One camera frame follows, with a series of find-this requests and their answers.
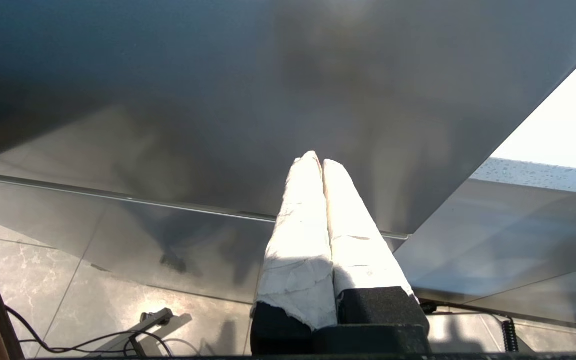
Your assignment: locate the grey base cabinet front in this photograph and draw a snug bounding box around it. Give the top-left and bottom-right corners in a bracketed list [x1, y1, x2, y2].
[393, 177, 576, 328]

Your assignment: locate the grey metal floor bracket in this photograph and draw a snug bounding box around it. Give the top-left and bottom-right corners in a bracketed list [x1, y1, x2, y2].
[100, 307, 175, 357]

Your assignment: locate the black floor cable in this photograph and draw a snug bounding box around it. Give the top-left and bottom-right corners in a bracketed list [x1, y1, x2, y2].
[5, 305, 174, 358]

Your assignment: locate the black coiled cable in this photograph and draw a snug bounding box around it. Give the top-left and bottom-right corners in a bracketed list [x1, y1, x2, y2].
[500, 317, 520, 353]

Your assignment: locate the tall grey cabinet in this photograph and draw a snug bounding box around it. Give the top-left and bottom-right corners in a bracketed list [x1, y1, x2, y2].
[0, 0, 576, 306]

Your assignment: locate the paper-wrapped left gripper right finger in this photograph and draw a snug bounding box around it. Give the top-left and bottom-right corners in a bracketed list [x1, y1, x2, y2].
[322, 159, 431, 329]

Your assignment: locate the paper-wrapped left gripper left finger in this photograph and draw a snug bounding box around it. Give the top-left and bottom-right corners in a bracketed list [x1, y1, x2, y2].
[250, 151, 339, 356]

